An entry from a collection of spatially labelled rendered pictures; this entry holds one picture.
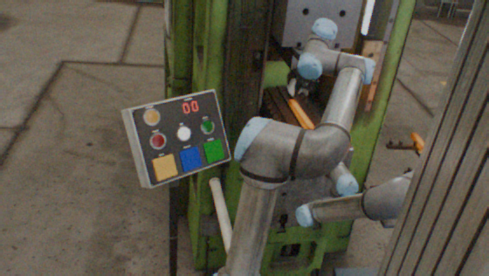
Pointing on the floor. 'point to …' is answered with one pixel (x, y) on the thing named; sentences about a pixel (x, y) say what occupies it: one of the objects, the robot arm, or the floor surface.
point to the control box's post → (173, 226)
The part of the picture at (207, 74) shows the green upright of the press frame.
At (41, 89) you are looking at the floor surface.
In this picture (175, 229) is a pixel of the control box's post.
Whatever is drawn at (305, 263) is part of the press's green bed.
